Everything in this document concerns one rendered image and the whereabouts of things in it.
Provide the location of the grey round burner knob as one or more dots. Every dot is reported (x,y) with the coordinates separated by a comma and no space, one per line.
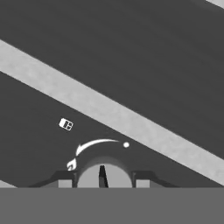
(89,176)

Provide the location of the dark grey stove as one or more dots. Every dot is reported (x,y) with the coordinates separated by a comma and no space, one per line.
(40,105)

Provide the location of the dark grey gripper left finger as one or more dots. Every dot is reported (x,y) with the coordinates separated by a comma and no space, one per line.
(65,176)

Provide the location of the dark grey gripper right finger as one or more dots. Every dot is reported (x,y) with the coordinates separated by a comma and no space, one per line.
(143,176)

